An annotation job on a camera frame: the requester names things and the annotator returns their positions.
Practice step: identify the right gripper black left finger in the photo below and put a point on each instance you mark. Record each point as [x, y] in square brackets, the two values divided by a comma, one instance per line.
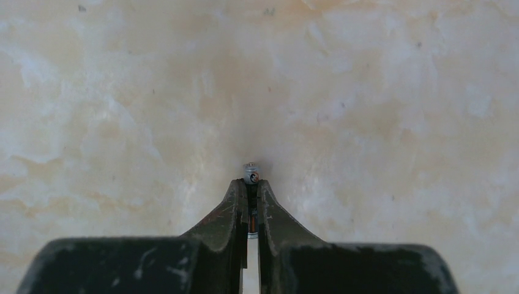
[207, 258]

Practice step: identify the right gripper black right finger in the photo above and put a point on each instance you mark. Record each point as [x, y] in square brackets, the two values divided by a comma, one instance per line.
[294, 260]

